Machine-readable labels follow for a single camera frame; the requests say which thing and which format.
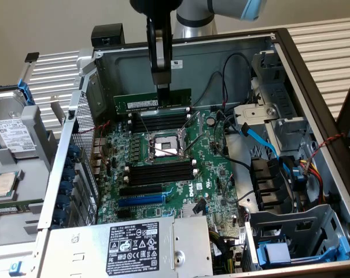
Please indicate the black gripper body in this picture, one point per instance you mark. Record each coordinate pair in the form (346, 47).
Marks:
(156, 7)

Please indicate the green RAM stick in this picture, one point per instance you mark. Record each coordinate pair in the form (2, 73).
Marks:
(7, 209)
(134, 101)

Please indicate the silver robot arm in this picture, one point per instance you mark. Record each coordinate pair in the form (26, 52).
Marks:
(198, 17)

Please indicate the white case label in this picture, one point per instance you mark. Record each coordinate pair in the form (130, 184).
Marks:
(176, 64)

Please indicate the open PC case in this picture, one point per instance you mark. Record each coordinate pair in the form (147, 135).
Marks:
(192, 84)

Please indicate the black box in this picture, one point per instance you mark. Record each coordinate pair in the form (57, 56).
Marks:
(106, 34)

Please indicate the metal socket cover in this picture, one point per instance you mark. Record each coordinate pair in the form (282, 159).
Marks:
(200, 124)

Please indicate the round coin battery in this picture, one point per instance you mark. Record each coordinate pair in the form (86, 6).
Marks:
(211, 120)

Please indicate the CPU socket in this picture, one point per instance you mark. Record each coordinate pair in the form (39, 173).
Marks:
(166, 146)

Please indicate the green motherboard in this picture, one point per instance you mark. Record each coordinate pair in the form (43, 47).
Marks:
(212, 173)

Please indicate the long black expansion slot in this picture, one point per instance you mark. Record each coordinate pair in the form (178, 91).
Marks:
(140, 190)

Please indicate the metal drive cage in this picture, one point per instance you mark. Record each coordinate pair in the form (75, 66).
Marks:
(296, 226)
(279, 95)

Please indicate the blue card retention clip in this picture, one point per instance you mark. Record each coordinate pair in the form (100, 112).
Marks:
(66, 187)
(59, 217)
(74, 152)
(68, 173)
(64, 201)

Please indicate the blue expansion slot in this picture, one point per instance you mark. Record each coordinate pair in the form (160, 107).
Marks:
(140, 201)

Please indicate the black table end cap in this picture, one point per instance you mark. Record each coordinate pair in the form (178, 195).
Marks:
(31, 56)

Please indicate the silver chipset heat sink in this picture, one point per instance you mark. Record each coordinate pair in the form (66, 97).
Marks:
(187, 211)

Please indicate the short black expansion slot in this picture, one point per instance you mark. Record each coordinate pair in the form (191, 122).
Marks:
(123, 213)

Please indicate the black plastic shroud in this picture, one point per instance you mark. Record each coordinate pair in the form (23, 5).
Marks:
(267, 179)

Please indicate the hard disk in blue carrier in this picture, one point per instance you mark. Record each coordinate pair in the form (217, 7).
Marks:
(12, 136)

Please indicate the grey parts rack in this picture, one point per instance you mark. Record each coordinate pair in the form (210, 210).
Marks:
(33, 173)

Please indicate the silver power supply unit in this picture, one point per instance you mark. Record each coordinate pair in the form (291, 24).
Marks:
(76, 246)

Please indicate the silver CPU chip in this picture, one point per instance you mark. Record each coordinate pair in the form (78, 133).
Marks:
(2, 185)

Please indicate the blue disk carrier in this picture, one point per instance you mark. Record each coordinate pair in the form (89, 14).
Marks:
(279, 253)

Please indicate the blue case latch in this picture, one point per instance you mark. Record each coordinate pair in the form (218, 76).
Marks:
(15, 267)

